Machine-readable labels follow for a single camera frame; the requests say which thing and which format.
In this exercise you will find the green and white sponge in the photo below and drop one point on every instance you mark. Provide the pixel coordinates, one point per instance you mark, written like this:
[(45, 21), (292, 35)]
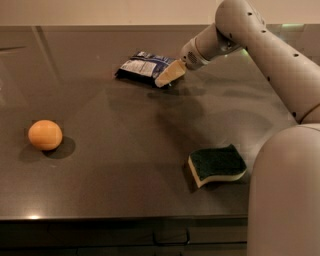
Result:
[(216, 165)]

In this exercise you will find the blue chip bag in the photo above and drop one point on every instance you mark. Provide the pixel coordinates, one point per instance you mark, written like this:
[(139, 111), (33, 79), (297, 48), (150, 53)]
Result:
[(144, 67)]

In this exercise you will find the orange ball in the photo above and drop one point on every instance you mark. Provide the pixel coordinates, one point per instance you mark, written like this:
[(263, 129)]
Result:
[(45, 135)]

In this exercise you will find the black drawer handle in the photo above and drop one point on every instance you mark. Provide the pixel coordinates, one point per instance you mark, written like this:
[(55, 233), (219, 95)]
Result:
[(171, 238)]

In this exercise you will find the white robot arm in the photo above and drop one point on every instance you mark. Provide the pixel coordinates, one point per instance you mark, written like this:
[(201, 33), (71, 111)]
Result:
[(284, 193)]

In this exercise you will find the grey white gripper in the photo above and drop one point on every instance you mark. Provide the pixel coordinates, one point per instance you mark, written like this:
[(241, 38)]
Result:
[(190, 57)]

